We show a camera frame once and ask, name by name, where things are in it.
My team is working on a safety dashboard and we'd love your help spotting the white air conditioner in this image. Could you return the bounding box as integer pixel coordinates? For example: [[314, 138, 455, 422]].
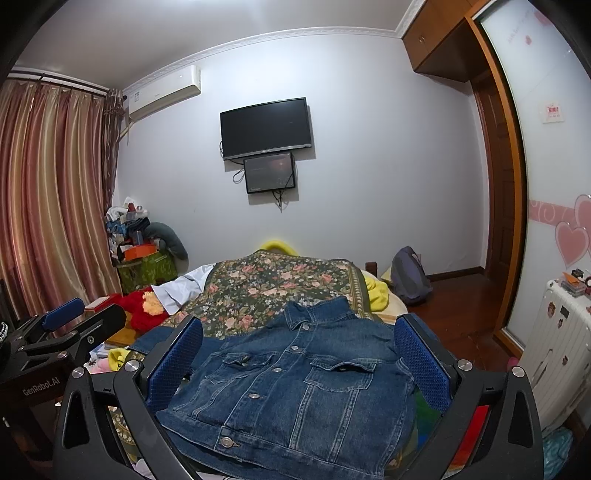
[[128, 65, 201, 121]]

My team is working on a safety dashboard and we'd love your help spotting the frosted sliding door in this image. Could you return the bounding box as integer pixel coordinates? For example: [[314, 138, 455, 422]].
[[475, 1, 590, 344]]

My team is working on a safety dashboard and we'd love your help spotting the green storage box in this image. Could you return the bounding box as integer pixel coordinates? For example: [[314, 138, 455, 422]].
[[116, 251, 178, 295]]

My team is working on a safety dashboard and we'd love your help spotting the pink plush toy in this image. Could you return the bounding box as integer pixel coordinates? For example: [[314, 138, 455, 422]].
[[86, 358, 111, 375]]

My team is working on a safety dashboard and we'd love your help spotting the wooden wardrobe cabinet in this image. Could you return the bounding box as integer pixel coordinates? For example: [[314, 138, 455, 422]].
[[403, 0, 489, 82]]

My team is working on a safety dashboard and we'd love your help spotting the green floral bedspread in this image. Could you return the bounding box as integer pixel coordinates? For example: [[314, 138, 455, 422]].
[[163, 250, 373, 339]]

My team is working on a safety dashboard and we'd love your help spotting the white radiator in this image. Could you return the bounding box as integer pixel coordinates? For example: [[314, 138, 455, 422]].
[[519, 280, 590, 436]]

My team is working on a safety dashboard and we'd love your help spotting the blue denim jacket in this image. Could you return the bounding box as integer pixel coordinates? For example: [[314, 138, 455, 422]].
[[156, 297, 418, 479]]

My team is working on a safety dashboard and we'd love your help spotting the striped pink curtain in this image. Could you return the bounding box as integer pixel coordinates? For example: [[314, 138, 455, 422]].
[[1, 80, 123, 317]]

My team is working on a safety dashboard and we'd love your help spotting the red plush toy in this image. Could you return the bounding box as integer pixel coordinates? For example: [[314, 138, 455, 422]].
[[97, 286, 169, 334]]

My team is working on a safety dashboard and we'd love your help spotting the grey neck pillow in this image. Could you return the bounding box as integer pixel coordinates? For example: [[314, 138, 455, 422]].
[[143, 222, 188, 260]]

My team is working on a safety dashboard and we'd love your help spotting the white pillow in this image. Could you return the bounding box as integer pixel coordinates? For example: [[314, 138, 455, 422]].
[[151, 264, 214, 316]]

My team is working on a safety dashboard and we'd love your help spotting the purple grey backpack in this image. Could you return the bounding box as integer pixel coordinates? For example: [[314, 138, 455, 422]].
[[391, 246, 433, 305]]

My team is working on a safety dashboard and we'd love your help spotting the orange box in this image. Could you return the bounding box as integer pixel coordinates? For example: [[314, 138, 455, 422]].
[[123, 243, 157, 261]]

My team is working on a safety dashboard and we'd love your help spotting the small black framed screen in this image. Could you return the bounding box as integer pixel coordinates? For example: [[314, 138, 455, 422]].
[[243, 152, 296, 194]]

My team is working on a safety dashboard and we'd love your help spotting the black wall television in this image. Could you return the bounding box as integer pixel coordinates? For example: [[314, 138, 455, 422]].
[[219, 97, 312, 160]]

